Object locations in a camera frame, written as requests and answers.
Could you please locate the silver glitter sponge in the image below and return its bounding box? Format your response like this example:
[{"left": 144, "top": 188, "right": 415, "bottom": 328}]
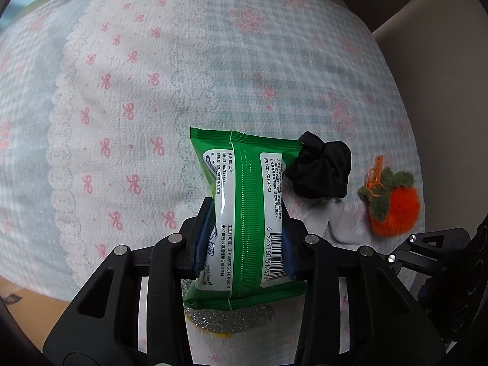
[{"left": 184, "top": 278, "right": 283, "bottom": 338}]

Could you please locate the black fabric scrunchie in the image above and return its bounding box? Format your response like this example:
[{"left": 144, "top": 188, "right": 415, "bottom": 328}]
[{"left": 285, "top": 131, "right": 352, "bottom": 199}]

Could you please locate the brown cardboard box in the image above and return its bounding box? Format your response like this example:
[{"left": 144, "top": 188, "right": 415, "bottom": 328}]
[{"left": 0, "top": 276, "right": 74, "bottom": 338}]

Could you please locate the orange plush persimmon keychain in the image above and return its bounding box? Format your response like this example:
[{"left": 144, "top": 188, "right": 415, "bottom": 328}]
[{"left": 357, "top": 155, "right": 422, "bottom": 236}]

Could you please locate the bow-print checked blanket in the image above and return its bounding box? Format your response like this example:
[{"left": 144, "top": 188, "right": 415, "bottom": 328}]
[{"left": 0, "top": 0, "right": 425, "bottom": 366}]

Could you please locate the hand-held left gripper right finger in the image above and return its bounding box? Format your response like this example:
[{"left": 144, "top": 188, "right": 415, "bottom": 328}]
[{"left": 281, "top": 217, "right": 447, "bottom": 366}]

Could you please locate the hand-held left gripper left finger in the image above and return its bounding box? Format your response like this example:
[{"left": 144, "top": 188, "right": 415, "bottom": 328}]
[{"left": 43, "top": 197, "right": 215, "bottom": 366}]

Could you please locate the green wet wipes packet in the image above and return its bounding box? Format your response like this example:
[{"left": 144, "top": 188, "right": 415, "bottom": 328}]
[{"left": 183, "top": 126, "right": 308, "bottom": 310}]

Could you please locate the grey lens cleaning cloth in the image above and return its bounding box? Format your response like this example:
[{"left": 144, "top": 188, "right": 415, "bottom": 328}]
[{"left": 297, "top": 194, "right": 377, "bottom": 249}]

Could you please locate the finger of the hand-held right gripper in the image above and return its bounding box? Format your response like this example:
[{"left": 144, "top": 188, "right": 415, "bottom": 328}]
[{"left": 386, "top": 228, "right": 472, "bottom": 306}]

